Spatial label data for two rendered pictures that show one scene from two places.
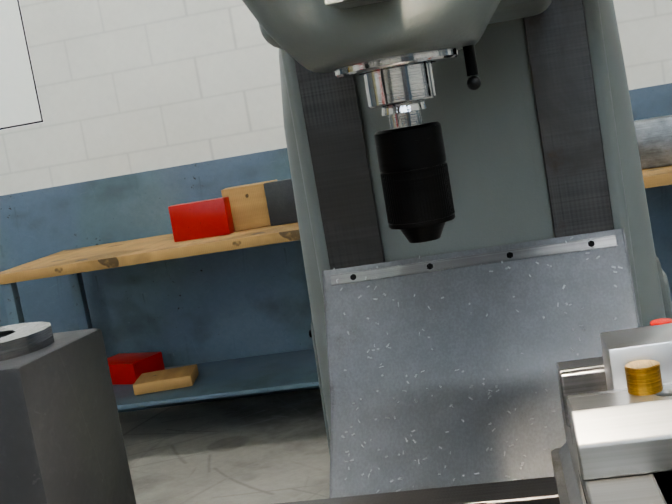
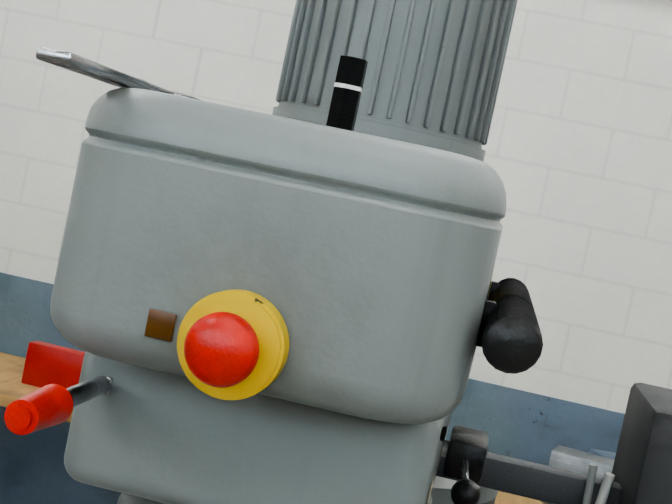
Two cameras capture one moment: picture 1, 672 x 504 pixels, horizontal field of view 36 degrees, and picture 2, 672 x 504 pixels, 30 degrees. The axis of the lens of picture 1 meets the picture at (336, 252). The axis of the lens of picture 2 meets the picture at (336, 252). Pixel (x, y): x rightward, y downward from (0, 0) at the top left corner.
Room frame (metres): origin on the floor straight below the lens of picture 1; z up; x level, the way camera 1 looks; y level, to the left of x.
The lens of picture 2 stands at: (-0.19, -0.01, 1.86)
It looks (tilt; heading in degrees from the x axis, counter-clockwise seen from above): 3 degrees down; 356
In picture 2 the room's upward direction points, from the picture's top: 12 degrees clockwise
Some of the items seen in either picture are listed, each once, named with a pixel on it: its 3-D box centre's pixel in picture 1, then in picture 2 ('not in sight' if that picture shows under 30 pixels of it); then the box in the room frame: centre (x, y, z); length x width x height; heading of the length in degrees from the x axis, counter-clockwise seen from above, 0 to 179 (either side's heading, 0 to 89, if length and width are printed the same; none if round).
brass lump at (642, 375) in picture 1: (643, 377); not in sight; (0.66, -0.18, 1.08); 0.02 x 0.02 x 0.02
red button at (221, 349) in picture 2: not in sight; (223, 348); (0.48, -0.01, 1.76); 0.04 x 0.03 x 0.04; 78
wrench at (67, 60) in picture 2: not in sight; (123, 80); (0.59, 0.08, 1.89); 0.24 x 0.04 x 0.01; 168
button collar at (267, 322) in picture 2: not in sight; (233, 344); (0.50, -0.02, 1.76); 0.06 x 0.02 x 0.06; 78
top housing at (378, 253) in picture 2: not in sight; (318, 246); (0.74, -0.07, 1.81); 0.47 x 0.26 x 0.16; 168
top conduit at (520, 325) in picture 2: not in sight; (506, 313); (0.73, -0.21, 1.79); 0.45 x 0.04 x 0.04; 168
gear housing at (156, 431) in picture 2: not in sight; (290, 411); (0.77, -0.07, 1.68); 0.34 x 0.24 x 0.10; 168
